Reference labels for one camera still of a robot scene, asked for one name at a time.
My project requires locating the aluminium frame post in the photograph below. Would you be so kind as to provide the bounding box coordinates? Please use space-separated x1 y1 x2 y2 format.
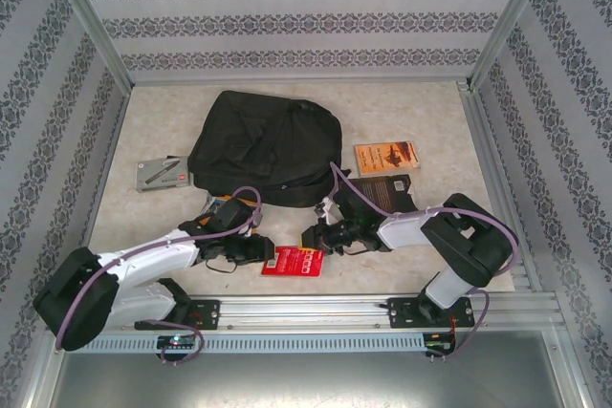
467 0 559 90
40 0 134 90

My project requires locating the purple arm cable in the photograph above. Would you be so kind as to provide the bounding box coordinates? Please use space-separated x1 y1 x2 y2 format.
55 185 263 364
329 161 521 361

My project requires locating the grey slotted cable duct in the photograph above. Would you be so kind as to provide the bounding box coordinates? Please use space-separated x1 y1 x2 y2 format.
64 333 455 354

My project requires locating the black paperback book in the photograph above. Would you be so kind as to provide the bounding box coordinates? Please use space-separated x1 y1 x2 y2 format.
339 173 417 215

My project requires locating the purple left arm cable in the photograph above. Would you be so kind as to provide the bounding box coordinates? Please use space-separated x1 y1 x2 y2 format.
55 185 263 364

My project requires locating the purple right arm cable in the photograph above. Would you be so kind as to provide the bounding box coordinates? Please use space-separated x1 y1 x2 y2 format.
329 161 521 361

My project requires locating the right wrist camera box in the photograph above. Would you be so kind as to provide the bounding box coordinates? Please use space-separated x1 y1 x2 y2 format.
313 196 337 220

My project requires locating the aluminium back rail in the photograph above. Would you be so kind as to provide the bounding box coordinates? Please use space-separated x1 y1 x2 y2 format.
127 74 473 89

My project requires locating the orange Huckleberry Finn paperback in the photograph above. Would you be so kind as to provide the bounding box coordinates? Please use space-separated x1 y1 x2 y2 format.
353 140 423 177

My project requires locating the red package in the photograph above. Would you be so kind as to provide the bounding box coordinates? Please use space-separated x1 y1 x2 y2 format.
260 245 326 280

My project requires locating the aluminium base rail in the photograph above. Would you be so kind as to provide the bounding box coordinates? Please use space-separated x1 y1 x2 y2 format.
47 295 560 333

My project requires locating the grey metal panel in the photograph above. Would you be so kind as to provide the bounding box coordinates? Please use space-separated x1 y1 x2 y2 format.
45 350 592 408

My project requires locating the aluminium side rail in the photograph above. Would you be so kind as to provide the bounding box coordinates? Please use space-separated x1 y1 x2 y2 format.
65 86 133 295
456 80 546 293

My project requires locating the small circuit board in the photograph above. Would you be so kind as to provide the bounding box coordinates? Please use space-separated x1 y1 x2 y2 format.
423 333 456 351
157 334 197 350

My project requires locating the black fabric backpack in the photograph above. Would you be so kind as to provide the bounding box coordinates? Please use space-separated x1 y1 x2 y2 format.
186 89 353 208

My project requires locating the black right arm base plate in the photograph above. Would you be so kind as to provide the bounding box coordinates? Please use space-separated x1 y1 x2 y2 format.
386 296 477 330

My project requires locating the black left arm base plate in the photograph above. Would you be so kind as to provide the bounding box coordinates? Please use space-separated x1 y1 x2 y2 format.
135 299 222 331

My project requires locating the grey pen box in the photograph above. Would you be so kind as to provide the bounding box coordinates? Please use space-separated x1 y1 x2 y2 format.
135 155 193 194

